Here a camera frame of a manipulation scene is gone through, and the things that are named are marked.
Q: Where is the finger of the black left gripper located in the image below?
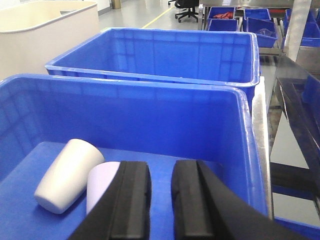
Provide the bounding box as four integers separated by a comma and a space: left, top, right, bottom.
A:
171, 160, 305, 240
69, 161, 152, 240

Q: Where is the lavender plastic cup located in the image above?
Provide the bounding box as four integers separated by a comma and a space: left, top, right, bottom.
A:
86, 161, 121, 215

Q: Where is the cream plastic cup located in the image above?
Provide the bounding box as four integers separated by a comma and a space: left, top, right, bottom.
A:
34, 138, 105, 214

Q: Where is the metal shelf with blue bins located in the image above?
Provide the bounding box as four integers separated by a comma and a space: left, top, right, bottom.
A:
198, 0, 320, 61

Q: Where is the cream plastic tub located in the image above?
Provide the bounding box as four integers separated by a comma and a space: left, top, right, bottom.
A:
0, 0, 100, 80

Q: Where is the black office chair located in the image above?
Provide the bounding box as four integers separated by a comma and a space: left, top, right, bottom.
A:
174, 0, 199, 23

